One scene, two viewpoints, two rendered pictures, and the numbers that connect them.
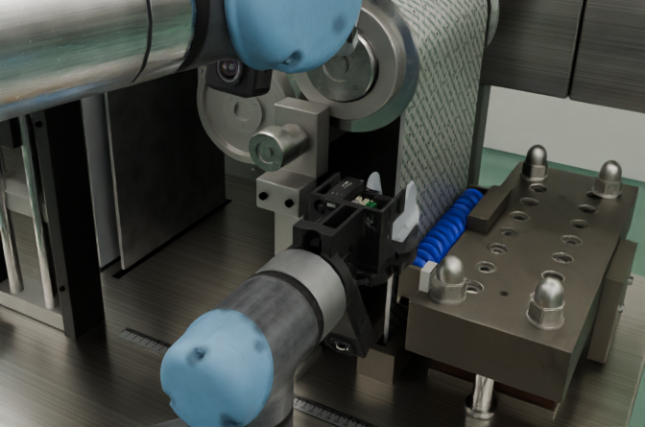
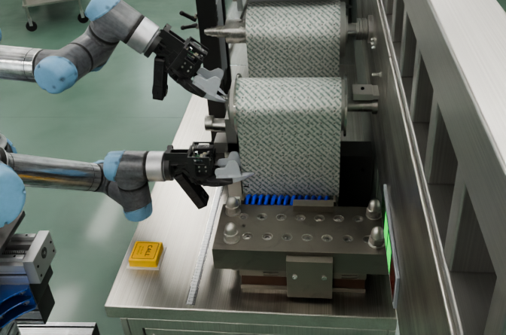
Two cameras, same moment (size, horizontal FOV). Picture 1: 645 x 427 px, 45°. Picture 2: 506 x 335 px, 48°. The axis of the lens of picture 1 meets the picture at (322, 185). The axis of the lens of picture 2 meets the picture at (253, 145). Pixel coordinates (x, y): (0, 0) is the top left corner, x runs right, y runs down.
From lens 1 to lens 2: 1.28 m
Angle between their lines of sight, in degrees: 61
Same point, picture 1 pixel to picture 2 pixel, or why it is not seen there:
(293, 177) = (222, 138)
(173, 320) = not seen: hidden behind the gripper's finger
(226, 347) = (109, 157)
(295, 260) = (155, 153)
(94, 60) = (18, 77)
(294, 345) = (129, 171)
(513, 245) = (288, 220)
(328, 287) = (153, 165)
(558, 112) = not seen: outside the picture
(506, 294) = (245, 226)
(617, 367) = (294, 305)
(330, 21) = (51, 86)
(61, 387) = not seen: hidden behind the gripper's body
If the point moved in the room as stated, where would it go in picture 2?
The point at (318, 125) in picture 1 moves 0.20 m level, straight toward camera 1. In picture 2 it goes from (225, 123) to (145, 143)
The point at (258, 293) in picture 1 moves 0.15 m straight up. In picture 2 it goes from (135, 153) to (123, 98)
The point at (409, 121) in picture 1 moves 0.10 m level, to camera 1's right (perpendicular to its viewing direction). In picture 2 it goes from (243, 138) to (259, 160)
